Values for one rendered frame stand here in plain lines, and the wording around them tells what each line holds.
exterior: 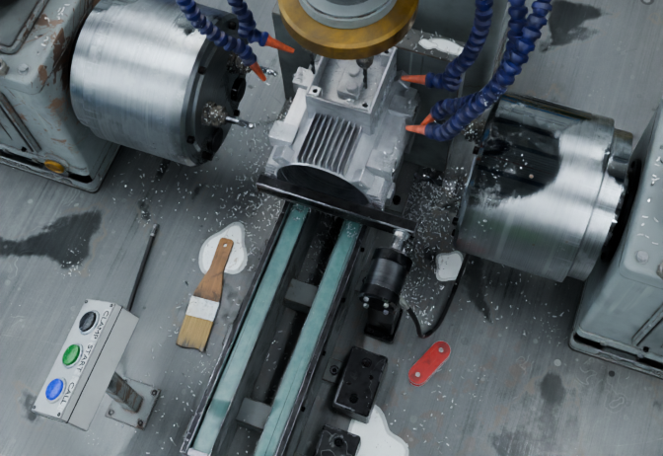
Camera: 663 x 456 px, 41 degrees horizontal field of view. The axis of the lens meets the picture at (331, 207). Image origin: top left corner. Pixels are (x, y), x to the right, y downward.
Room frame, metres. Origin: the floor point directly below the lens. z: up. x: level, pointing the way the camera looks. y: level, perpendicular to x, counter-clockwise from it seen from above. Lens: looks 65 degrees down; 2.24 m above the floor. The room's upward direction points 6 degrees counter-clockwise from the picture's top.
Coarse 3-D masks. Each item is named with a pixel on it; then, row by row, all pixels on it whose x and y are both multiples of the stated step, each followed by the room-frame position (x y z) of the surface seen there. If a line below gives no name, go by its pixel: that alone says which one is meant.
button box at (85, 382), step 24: (96, 312) 0.42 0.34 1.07; (120, 312) 0.41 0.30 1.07; (72, 336) 0.39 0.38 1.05; (96, 336) 0.38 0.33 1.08; (120, 336) 0.38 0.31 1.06; (96, 360) 0.35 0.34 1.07; (72, 384) 0.32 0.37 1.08; (96, 384) 0.32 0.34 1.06; (48, 408) 0.29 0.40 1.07; (72, 408) 0.29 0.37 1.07; (96, 408) 0.29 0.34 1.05
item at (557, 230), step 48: (528, 96) 0.66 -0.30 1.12; (480, 144) 0.57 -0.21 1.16; (528, 144) 0.56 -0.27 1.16; (576, 144) 0.56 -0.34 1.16; (624, 144) 0.56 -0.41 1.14; (480, 192) 0.51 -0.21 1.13; (528, 192) 0.50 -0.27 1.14; (576, 192) 0.49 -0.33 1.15; (624, 192) 0.51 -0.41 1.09; (480, 240) 0.47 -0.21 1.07; (528, 240) 0.45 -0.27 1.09; (576, 240) 0.44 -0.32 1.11
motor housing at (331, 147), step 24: (408, 96) 0.73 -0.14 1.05; (288, 120) 0.70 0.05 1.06; (312, 120) 0.67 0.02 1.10; (336, 120) 0.66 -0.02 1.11; (384, 120) 0.68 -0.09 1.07; (312, 144) 0.64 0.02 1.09; (336, 144) 0.63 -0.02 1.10; (360, 144) 0.63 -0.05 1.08; (384, 144) 0.64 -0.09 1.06; (288, 168) 0.65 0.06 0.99; (312, 168) 0.67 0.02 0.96; (336, 168) 0.59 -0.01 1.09; (360, 168) 0.60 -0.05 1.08; (336, 192) 0.63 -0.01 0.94; (360, 192) 0.61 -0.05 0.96; (384, 192) 0.57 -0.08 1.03; (336, 216) 0.59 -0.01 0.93
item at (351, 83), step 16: (320, 64) 0.74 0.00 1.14; (352, 64) 0.74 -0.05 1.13; (384, 64) 0.74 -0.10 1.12; (320, 80) 0.73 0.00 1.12; (336, 80) 0.73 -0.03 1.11; (352, 80) 0.71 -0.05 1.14; (368, 80) 0.72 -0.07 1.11; (384, 80) 0.70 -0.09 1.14; (320, 96) 0.69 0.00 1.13; (336, 96) 0.70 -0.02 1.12; (352, 96) 0.69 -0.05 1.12; (384, 96) 0.70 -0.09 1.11; (320, 112) 0.68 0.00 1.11; (336, 112) 0.67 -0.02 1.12; (352, 112) 0.66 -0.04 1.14; (368, 112) 0.65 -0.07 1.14; (368, 128) 0.65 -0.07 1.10
